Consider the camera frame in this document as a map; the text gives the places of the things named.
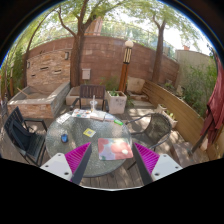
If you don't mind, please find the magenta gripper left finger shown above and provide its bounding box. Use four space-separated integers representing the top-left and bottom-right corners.
65 142 92 185

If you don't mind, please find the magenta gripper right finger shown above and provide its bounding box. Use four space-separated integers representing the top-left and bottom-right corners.
133 143 159 185

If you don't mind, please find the blue computer mouse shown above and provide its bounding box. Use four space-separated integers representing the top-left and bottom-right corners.
61 134 68 143

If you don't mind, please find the colourful floral mouse pad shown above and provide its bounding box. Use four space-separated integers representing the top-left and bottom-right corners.
98 138 133 161

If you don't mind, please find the yellow square coaster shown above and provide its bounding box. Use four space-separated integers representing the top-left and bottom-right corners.
83 128 95 137

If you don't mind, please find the black mesh chair on right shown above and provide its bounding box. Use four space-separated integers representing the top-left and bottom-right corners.
126 113 172 151

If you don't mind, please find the round glass patio table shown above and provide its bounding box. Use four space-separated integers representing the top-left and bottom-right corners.
46 112 132 178

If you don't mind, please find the white paper sheet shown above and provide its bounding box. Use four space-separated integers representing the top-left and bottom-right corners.
56 113 71 124

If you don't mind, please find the open magazine on table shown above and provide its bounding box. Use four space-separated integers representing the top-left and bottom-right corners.
72 109 115 122

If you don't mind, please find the green small object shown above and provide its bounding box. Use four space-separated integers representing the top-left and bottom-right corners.
114 119 123 126

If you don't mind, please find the black chair on left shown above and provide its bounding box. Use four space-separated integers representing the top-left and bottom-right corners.
4 107 47 167

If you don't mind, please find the wooden curved bench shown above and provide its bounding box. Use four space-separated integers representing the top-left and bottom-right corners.
141 79 218 161

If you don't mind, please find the clear plastic cup with straw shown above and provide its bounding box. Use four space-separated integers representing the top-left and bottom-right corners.
90 95 98 112

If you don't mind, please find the stone raised planter box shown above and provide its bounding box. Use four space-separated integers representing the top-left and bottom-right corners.
7 82 70 118

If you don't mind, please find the white square planter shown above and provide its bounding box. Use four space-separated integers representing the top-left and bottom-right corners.
107 91 127 114

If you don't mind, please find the dark wooden chair behind table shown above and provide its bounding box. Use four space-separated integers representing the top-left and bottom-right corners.
70 84 109 112

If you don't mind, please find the red folded patio umbrella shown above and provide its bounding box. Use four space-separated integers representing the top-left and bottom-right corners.
201 56 224 144

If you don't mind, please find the tree trunk on right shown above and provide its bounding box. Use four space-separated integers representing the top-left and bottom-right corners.
151 9 170 83

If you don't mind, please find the large tree trunk centre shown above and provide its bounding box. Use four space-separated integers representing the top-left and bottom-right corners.
56 0 103 87

